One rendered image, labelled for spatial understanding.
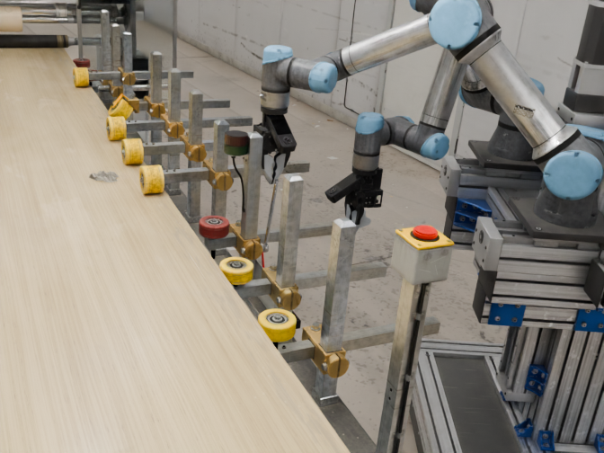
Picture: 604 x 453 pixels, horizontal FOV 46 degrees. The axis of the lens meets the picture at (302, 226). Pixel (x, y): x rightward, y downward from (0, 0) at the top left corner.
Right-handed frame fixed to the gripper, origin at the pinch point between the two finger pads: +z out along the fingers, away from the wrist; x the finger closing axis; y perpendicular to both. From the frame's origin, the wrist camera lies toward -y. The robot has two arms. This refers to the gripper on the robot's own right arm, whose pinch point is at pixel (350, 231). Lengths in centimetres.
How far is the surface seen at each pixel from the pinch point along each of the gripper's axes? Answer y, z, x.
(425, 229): -34, -40, -80
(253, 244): -34.0, -4.2, -8.5
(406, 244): -37, -38, -80
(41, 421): -93, -7, -67
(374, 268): -7.3, -2.3, -26.4
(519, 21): 213, -32, 187
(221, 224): -41.0, -8.0, -2.4
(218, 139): -35.1, -24.1, 19.3
